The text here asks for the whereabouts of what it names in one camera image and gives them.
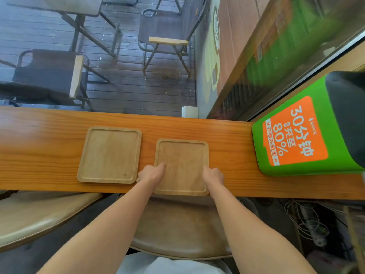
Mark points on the dark outdoor folding table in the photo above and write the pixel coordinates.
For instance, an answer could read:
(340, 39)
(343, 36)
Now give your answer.
(71, 5)

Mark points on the dark folding chair wooden armrests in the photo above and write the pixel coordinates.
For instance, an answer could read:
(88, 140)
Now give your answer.
(168, 24)
(42, 71)

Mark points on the person's left hand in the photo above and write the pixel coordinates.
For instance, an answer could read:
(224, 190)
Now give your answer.
(151, 175)

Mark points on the green power bank kiosk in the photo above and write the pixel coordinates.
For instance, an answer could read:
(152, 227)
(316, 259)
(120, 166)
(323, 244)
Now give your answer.
(262, 142)

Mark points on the small white box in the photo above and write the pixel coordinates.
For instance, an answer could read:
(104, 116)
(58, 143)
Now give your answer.
(189, 112)

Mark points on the person's right forearm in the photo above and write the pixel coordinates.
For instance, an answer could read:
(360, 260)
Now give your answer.
(256, 239)

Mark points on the person's left forearm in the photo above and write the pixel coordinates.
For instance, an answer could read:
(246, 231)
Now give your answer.
(99, 234)

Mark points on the person's right hand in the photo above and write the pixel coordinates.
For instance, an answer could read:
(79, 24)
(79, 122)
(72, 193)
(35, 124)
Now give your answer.
(214, 179)

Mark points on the wooden tray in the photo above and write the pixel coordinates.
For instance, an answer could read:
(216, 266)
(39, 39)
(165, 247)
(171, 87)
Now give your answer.
(182, 162)
(108, 154)

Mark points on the white power strip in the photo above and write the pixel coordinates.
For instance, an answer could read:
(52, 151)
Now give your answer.
(319, 239)

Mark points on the beige leather stool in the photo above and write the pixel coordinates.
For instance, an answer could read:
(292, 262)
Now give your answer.
(182, 225)
(42, 219)

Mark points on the person's light grey shirt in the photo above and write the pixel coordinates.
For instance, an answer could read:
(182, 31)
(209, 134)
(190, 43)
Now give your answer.
(171, 266)

